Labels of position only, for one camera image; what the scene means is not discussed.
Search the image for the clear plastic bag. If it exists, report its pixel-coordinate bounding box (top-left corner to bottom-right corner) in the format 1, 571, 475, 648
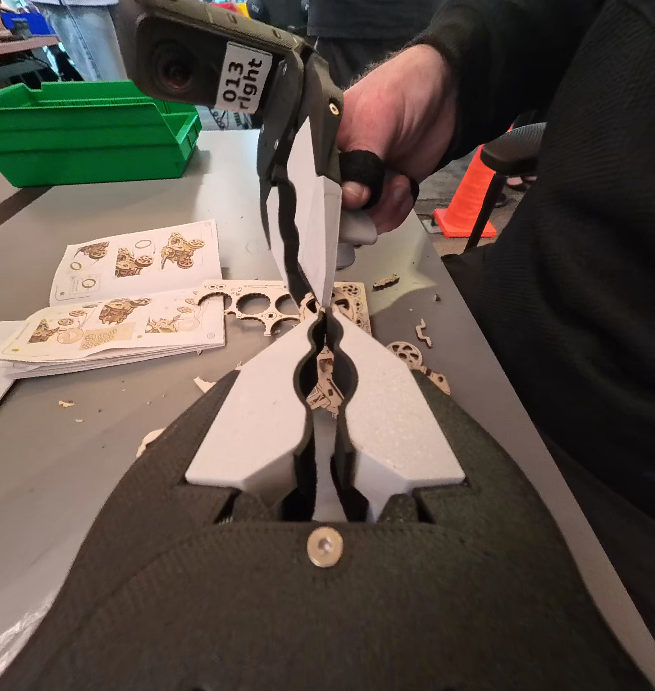
0, 599, 54, 691

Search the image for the person's right hand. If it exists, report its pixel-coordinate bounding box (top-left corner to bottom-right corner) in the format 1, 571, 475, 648
335, 43, 461, 236

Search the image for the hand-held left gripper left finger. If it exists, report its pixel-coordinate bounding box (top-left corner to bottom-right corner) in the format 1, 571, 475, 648
185, 310, 329, 506

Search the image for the green plastic bin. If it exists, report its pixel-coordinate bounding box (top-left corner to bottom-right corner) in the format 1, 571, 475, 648
0, 80, 203, 189

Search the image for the person's right forearm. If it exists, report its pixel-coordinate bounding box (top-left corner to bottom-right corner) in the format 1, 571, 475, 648
411, 0, 619, 169

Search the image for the black chair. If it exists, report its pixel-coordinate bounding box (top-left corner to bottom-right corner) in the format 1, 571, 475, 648
464, 121, 547, 252

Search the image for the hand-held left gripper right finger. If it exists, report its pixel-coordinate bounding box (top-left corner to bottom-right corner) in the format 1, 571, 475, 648
326, 308, 466, 522

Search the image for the wooden sheet with round holes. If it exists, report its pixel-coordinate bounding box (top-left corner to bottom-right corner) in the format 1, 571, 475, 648
197, 279, 306, 337

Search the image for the wooden buggy model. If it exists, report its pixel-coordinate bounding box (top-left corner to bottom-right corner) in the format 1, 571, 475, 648
305, 340, 451, 417

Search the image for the orange traffic cone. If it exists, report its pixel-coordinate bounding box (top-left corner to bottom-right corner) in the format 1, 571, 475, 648
433, 127, 515, 239

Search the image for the instruction booklet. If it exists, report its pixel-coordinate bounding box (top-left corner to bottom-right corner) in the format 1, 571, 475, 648
0, 218, 227, 379

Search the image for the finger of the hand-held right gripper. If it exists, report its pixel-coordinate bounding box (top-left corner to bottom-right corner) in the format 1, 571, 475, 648
288, 116, 344, 310
265, 178, 324, 310

